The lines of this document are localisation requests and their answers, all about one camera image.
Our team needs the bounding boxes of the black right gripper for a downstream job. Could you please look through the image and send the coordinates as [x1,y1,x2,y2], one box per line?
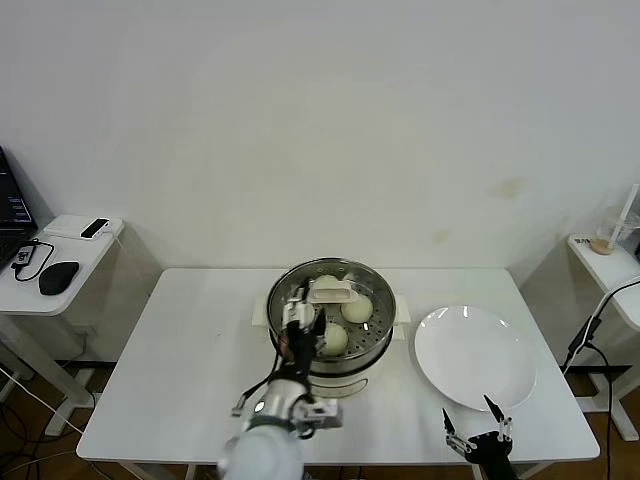
[440,394,517,480]

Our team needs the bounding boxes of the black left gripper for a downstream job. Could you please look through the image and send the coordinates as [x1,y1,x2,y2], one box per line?
[279,285,327,385]

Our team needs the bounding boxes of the white steamed baozi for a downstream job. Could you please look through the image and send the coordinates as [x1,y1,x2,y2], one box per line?
[340,294,374,324]
[315,322,350,357]
[312,274,343,294]

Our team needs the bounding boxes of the glass pot lid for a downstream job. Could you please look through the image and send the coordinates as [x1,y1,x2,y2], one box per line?
[266,258,396,359]

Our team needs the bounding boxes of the steel steamer basket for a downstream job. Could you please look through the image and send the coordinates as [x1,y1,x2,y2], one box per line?
[251,256,413,374]

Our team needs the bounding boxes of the white round plate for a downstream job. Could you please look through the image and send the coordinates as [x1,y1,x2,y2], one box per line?
[414,304,538,413]

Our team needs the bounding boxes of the clear plastic drink cup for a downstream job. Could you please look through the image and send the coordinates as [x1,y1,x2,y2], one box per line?
[589,226,620,256]

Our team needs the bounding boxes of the small black white device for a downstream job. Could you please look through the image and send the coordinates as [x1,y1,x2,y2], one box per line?
[80,217,112,240]

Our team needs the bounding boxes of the black computer mouse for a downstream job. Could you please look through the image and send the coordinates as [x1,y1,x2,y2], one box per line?
[38,260,81,296]

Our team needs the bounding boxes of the flat white box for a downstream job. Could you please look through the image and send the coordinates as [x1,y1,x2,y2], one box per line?
[43,213,126,242]

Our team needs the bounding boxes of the white drinking straw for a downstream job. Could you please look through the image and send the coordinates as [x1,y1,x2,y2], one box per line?
[611,183,640,247]

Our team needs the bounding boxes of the white side table with laptop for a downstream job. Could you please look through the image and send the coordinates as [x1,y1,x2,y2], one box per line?
[0,213,127,437]

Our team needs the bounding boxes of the black open laptop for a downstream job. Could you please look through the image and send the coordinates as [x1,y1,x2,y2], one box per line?
[0,145,40,272]

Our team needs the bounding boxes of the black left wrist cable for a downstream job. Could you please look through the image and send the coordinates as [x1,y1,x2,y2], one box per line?
[230,349,286,418]

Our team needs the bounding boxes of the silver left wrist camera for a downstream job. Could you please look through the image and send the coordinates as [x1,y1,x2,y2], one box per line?
[293,397,346,430]

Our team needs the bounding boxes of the white floor cable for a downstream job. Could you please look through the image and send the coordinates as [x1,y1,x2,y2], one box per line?
[0,363,87,432]

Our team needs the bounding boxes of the black dongle with cable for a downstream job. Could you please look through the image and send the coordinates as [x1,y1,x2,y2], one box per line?
[11,238,57,284]

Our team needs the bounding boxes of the black floor cable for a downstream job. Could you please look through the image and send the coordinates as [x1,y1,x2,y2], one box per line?
[0,398,81,480]

